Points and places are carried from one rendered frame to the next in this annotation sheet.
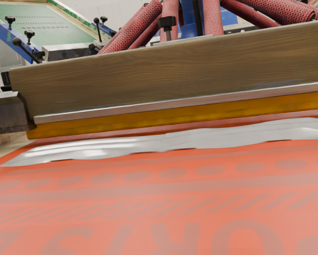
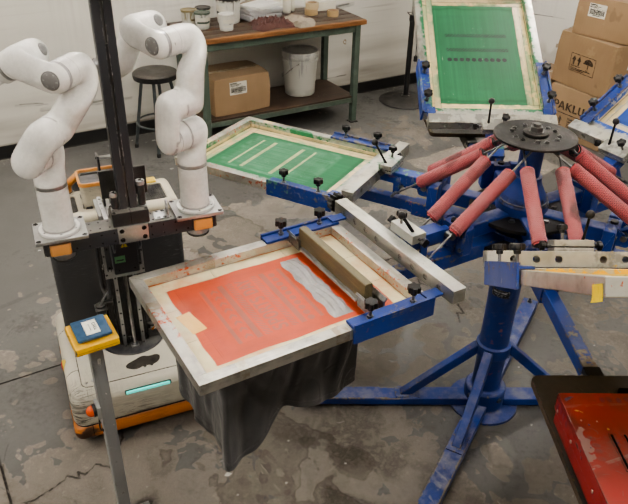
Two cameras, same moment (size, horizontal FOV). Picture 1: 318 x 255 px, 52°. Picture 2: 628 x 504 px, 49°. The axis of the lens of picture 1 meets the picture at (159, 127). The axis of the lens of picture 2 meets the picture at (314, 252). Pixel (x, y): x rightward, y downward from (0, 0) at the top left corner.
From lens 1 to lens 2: 2.06 m
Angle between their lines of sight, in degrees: 48
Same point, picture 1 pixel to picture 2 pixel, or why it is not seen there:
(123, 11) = not seen: outside the picture
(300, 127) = (334, 306)
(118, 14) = not seen: outside the picture
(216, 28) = (466, 215)
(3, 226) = (258, 288)
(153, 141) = (308, 284)
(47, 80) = (306, 239)
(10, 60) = not seen: outside the picture
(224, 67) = (341, 274)
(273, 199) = (287, 313)
